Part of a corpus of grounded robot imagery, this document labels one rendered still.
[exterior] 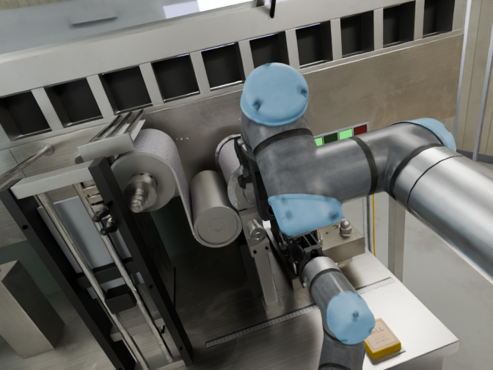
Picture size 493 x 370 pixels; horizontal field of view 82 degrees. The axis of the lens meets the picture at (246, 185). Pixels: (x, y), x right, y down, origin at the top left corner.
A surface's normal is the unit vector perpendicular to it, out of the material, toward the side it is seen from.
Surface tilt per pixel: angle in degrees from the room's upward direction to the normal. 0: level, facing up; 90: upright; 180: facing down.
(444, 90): 90
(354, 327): 90
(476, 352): 0
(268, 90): 50
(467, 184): 26
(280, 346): 0
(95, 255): 90
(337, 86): 90
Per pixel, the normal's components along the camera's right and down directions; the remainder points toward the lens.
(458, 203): -0.80, -0.37
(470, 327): -0.21, -0.88
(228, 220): 0.22, 0.39
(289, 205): -0.59, 0.03
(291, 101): 0.03, -0.28
